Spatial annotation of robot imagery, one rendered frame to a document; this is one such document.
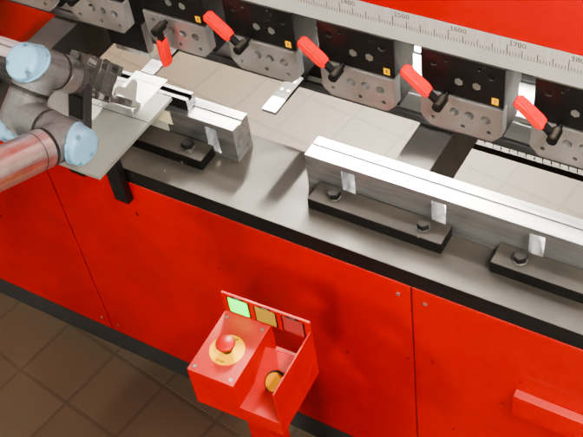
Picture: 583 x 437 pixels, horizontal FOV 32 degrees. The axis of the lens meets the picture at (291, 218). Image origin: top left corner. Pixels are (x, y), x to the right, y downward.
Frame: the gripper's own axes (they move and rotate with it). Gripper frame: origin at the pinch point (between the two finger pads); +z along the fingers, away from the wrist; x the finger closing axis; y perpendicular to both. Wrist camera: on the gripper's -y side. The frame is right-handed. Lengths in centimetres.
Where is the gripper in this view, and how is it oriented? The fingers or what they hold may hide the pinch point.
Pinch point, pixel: (123, 102)
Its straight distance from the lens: 223.1
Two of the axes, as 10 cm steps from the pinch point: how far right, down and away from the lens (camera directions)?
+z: 4.1, 0.6, 9.1
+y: 3.0, -9.5, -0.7
